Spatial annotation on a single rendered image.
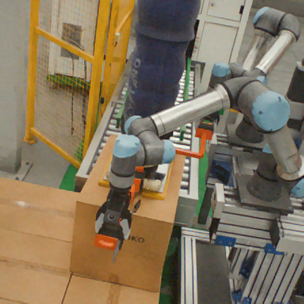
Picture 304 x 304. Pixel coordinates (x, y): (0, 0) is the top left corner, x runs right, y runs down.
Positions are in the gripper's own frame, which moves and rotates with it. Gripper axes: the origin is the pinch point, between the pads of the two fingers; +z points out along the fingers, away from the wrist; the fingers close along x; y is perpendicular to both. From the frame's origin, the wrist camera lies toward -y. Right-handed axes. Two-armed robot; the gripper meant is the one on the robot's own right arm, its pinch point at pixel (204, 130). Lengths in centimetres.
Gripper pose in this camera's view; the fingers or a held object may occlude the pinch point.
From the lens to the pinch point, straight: 227.5
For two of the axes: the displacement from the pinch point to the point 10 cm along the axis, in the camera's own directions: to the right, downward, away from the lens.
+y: -1.6, 4.8, -8.6
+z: -1.7, 8.5, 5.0
